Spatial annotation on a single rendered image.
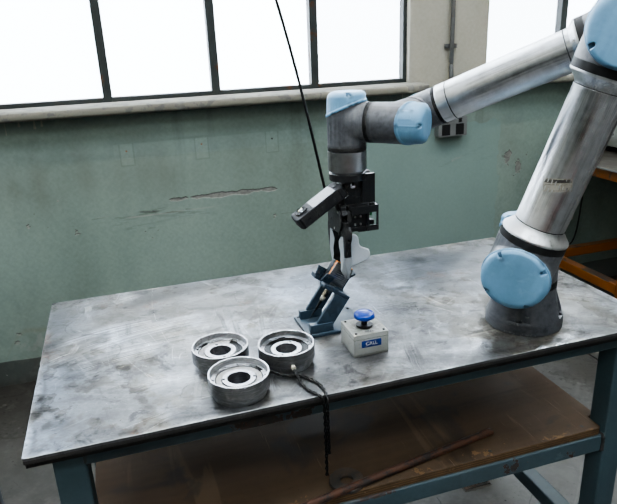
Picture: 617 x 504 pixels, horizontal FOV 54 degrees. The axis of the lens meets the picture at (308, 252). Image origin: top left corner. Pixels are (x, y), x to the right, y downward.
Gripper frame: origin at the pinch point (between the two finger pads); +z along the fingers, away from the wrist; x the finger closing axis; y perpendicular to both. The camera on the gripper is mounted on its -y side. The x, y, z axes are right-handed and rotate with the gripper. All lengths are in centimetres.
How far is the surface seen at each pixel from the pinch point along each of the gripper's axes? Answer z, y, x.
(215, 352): 10.1, -27.7, -6.4
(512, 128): 2, 147, 148
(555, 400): 37, 49, -10
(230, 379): 9.9, -27.0, -17.4
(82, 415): 12, -51, -16
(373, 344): 9.7, 0.7, -15.5
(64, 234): 28, -65, 149
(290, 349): 10.2, -14.1, -10.4
